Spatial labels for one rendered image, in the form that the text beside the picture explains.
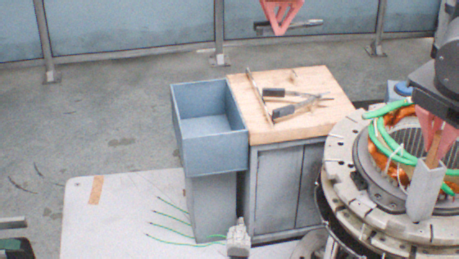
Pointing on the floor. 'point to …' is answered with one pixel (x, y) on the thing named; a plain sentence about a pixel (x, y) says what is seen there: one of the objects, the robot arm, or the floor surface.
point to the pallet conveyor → (17, 246)
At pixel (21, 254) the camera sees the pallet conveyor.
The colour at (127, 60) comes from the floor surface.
